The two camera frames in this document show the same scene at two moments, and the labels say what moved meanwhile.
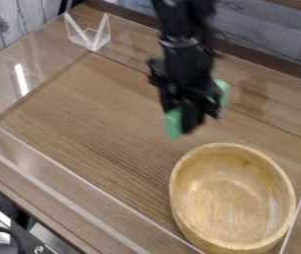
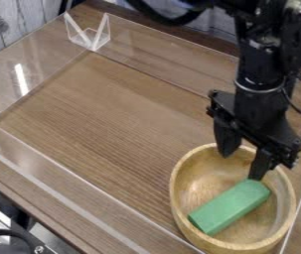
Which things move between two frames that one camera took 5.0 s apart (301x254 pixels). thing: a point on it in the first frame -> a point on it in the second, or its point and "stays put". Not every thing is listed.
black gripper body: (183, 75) -> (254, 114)
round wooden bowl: (232, 198) stays put
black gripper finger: (210, 105) -> (264, 161)
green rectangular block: (175, 115) -> (214, 216)
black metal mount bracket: (25, 242) stays put
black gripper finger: (192, 109) -> (228, 137)
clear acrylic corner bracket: (89, 38) stays put
